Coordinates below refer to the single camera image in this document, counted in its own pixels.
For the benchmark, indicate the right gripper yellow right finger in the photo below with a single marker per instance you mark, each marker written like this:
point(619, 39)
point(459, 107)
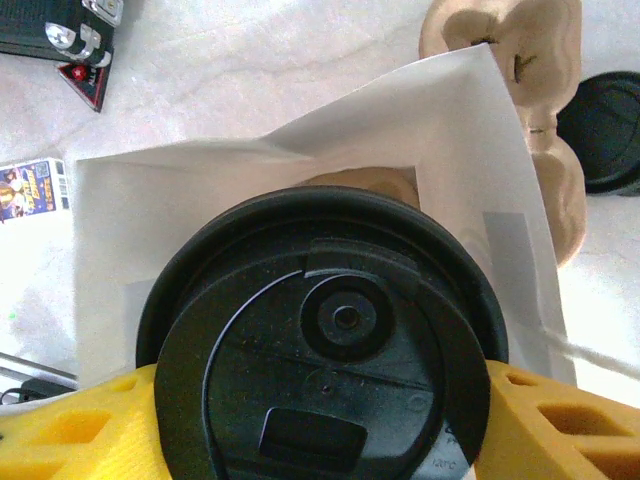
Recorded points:
point(560, 440)

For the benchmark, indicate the stack of black cup lids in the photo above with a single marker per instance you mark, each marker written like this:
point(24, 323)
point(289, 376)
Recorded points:
point(605, 135)

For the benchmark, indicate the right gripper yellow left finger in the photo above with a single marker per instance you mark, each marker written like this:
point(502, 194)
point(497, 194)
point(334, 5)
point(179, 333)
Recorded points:
point(60, 440)

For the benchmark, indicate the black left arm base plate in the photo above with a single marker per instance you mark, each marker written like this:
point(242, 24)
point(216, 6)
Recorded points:
point(35, 390)

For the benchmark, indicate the aluminium mounting rail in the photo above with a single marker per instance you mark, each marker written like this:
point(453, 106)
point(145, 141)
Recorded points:
point(30, 364)

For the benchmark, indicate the black red triangle tag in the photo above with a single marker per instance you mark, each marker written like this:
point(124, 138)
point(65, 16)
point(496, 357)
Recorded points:
point(85, 80)

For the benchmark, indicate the black plastic cup lid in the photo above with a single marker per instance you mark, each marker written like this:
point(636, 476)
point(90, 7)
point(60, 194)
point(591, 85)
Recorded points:
point(320, 350)

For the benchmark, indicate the brown pulp cup carrier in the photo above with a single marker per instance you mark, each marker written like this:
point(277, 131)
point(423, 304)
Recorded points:
point(550, 30)
point(380, 182)

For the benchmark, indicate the black hard carrying case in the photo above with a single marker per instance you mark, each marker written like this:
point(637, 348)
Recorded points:
point(30, 25)

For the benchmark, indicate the small colourful printed card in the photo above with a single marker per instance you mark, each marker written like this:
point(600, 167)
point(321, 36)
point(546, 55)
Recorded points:
point(30, 190)

